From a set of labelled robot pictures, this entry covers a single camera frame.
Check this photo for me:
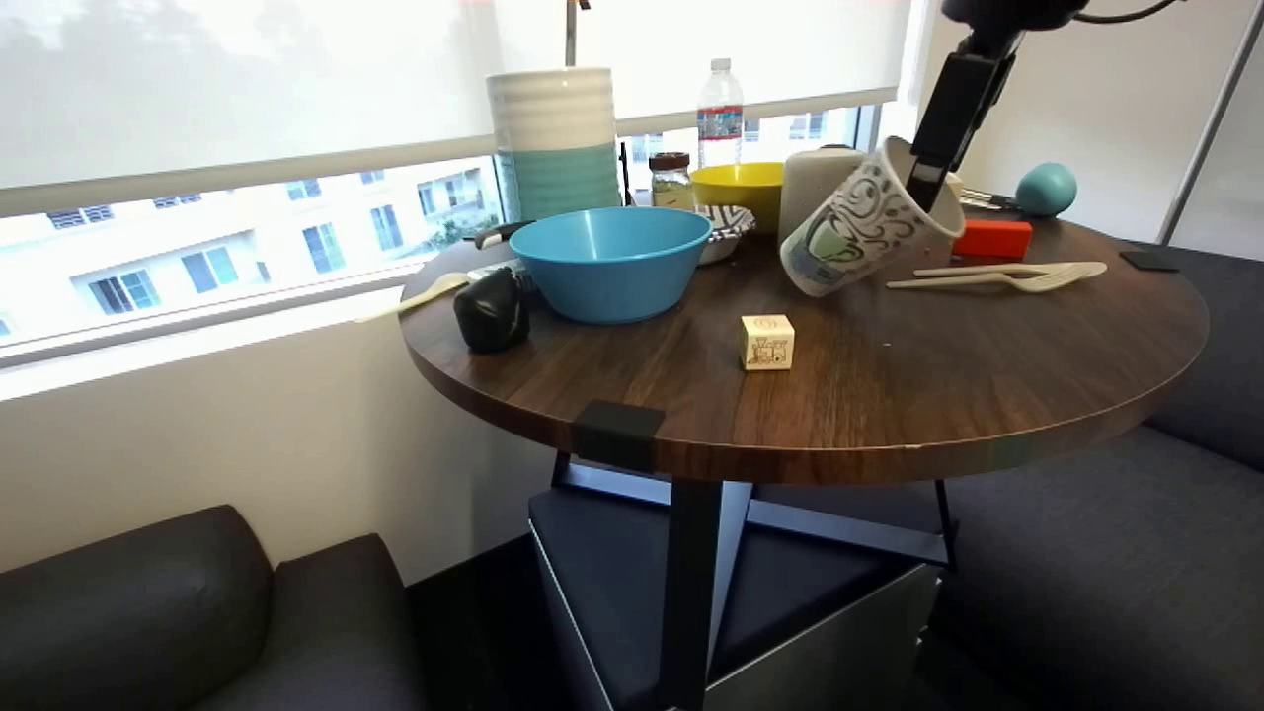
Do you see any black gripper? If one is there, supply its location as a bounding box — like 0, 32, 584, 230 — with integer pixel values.
903, 32, 1025, 219

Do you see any printed styrofoam cup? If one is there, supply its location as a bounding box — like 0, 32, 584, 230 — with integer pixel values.
772, 129, 972, 304

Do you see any small wooden block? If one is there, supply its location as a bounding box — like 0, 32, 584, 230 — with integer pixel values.
733, 309, 801, 381

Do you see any red block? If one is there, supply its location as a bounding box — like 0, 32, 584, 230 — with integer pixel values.
947, 213, 1040, 265

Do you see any teal plastic scoop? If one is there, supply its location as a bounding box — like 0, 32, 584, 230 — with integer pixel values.
1007, 159, 1080, 225

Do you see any yellow bowl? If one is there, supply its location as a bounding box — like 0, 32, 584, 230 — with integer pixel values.
687, 159, 791, 238

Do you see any small patterned bowl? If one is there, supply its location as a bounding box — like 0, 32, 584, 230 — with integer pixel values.
691, 202, 760, 271

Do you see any clear plastic water bottle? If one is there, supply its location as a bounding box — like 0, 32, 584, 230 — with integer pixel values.
691, 54, 750, 174

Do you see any black table clamp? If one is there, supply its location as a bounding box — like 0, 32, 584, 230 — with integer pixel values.
1112, 246, 1183, 275
568, 399, 668, 473

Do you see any small glass jar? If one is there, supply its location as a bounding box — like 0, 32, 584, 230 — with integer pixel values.
642, 146, 700, 213

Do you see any thin grey stand pole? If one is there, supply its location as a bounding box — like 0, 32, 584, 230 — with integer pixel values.
1158, 13, 1264, 254

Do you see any blue plastic bowl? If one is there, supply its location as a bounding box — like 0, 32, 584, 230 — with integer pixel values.
504, 205, 717, 332

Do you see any thin metal rod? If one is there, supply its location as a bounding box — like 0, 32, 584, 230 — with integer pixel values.
560, 0, 593, 72

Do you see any dark leather sofa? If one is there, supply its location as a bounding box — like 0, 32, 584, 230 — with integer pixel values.
0, 500, 429, 711
914, 238, 1264, 711

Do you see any black rounded gadget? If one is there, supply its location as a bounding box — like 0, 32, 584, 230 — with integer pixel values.
448, 265, 534, 360

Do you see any black metal table base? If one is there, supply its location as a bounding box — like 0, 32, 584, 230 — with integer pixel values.
548, 452, 961, 711

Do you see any light wooden stick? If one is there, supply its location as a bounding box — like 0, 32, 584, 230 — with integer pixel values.
352, 258, 518, 327

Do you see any white roller blind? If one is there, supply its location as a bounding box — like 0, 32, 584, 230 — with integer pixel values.
0, 0, 914, 223

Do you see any white pitcher with handle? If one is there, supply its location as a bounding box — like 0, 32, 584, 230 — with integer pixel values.
772, 142, 874, 250

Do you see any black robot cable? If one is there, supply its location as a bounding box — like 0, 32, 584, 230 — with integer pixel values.
1072, 0, 1176, 26

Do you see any glass window with frame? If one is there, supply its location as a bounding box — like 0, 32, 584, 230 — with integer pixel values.
0, 94, 900, 377

